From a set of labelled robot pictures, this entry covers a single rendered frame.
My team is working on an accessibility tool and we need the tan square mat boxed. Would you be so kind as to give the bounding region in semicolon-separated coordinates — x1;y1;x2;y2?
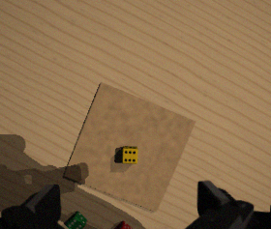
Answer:
64;83;196;212

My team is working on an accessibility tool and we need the red die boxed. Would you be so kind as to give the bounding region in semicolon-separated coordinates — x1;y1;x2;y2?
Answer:
115;221;133;229

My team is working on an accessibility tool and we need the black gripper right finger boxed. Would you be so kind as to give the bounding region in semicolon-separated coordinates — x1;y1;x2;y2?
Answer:
185;181;271;229

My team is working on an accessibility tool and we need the yellow die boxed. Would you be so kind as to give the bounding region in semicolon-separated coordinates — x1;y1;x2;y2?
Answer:
122;146;138;164

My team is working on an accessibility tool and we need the green die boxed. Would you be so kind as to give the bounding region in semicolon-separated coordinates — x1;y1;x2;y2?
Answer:
66;211;87;229

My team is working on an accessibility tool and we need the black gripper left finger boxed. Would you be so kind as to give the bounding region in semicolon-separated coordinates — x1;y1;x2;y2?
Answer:
0;185;65;229

